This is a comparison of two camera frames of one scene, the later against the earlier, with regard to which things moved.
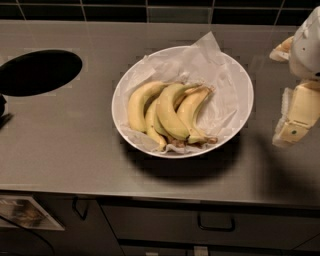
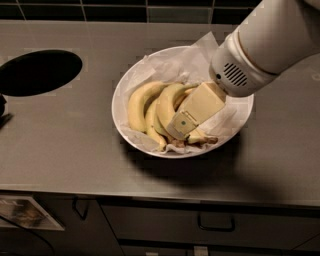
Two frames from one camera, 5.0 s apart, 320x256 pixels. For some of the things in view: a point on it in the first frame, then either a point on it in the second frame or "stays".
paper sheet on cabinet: (24, 211) stays
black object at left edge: (6, 117) stays
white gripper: (307, 50) to (233, 71)
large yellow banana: (166, 108) stays
